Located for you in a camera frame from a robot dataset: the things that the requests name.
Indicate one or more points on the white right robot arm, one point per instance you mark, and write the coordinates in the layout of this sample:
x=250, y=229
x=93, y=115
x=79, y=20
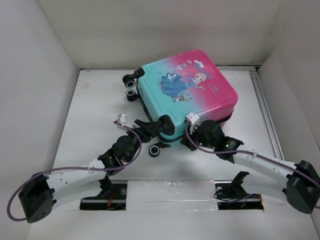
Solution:
x=296, y=183

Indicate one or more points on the pink teal suitcase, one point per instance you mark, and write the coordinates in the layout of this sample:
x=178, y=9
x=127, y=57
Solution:
x=171, y=88

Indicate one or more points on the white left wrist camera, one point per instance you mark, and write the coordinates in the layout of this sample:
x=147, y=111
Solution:
x=122, y=120

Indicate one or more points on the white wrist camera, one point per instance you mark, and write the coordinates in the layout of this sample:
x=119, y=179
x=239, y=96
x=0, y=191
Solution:
x=193, y=121
x=122, y=120

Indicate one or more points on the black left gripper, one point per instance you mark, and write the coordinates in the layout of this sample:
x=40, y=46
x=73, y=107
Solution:
x=150, y=129

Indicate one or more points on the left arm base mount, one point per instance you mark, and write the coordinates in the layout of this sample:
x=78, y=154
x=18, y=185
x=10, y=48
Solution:
x=112, y=199

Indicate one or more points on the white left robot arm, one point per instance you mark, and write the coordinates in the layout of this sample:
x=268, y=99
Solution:
x=44, y=191

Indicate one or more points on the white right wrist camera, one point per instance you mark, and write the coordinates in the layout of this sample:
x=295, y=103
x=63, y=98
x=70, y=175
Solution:
x=193, y=121

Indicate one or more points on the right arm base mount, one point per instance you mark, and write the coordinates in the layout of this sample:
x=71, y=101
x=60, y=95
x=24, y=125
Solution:
x=230, y=195

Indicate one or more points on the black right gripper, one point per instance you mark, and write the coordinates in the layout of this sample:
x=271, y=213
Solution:
x=192, y=135

